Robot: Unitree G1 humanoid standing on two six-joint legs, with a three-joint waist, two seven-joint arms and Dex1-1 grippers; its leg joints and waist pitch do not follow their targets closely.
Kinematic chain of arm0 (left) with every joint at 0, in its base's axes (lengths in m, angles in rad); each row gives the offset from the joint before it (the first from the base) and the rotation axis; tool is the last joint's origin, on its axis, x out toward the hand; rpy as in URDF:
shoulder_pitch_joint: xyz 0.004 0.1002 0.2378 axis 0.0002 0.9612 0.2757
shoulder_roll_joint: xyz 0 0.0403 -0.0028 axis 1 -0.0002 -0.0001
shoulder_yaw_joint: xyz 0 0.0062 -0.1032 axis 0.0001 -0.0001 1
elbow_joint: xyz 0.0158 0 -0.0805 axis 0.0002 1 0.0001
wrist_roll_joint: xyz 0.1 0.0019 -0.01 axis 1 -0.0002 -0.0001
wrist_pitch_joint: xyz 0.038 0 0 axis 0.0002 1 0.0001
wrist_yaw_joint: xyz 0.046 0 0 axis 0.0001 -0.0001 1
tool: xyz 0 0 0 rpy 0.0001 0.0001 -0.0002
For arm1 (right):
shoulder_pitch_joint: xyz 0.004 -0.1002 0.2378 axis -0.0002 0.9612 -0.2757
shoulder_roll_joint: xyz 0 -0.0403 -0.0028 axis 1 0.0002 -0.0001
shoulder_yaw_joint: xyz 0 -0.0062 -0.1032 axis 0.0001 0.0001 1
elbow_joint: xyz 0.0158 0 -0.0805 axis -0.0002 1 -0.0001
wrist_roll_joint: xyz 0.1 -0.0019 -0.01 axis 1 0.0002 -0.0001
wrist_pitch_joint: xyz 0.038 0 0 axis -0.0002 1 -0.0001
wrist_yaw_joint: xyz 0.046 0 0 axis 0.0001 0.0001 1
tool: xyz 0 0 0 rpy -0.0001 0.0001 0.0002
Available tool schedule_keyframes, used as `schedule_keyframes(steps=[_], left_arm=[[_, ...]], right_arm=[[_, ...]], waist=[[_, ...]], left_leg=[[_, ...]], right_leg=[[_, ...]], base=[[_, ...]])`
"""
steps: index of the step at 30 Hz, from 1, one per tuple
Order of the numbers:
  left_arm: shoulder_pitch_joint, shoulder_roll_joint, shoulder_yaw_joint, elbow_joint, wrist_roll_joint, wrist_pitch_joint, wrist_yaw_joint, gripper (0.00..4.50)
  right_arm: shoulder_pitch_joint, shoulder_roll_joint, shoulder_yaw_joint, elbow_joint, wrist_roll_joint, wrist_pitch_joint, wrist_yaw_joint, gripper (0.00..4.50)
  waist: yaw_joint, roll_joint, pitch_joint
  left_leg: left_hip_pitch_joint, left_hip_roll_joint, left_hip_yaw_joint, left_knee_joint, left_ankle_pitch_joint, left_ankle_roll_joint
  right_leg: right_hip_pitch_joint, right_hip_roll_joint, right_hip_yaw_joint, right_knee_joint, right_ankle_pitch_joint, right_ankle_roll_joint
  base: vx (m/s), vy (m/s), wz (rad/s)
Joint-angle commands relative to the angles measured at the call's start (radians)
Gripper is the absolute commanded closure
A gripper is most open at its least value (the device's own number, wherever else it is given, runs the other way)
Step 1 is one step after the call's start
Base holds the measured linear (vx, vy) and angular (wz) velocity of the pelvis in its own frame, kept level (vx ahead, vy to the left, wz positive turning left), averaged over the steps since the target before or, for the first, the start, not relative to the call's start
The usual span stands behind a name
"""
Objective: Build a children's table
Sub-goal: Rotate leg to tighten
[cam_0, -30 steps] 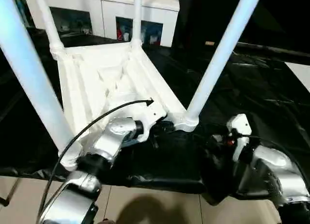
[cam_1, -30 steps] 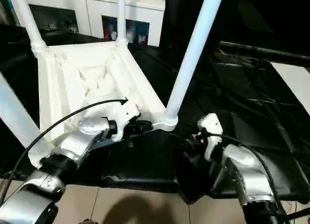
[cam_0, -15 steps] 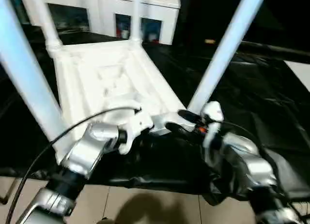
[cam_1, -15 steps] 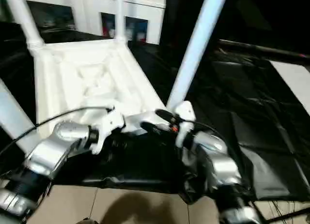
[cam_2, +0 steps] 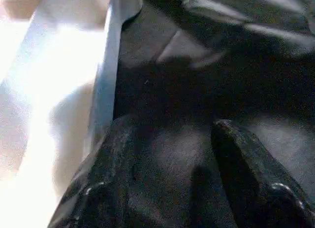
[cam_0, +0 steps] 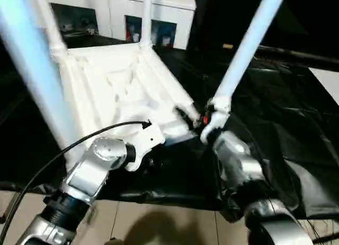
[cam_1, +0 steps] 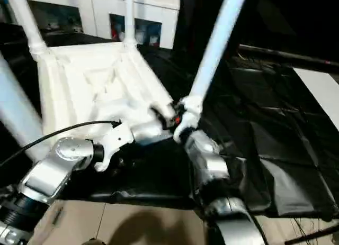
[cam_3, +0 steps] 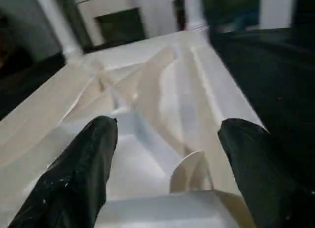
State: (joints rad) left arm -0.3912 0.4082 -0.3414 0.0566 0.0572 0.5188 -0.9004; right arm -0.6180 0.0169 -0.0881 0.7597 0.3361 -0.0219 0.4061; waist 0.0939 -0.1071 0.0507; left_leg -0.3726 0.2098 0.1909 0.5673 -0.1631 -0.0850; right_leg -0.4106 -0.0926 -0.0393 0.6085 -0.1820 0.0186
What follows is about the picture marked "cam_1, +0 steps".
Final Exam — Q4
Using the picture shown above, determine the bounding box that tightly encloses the long dark tube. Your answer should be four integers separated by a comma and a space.
238, 43, 339, 68

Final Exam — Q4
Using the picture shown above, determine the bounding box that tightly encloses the left arm thick black cable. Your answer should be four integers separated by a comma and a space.
0, 120, 122, 166

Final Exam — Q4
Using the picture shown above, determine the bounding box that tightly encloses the white flat item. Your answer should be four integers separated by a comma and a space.
293, 67, 339, 124

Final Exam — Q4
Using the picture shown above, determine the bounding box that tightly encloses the white cabinet with glass doors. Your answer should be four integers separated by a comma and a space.
0, 0, 181, 49

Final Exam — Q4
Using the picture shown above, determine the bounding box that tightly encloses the white plastic table top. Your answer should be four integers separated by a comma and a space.
30, 41, 177, 150

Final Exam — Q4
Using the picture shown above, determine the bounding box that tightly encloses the black shiny mat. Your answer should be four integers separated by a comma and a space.
0, 22, 339, 221

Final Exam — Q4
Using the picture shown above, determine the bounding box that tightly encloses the black work table frame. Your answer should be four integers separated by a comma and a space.
287, 228, 339, 244

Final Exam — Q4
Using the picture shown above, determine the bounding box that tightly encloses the dark brown cabinet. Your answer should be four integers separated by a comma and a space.
173, 0, 339, 49

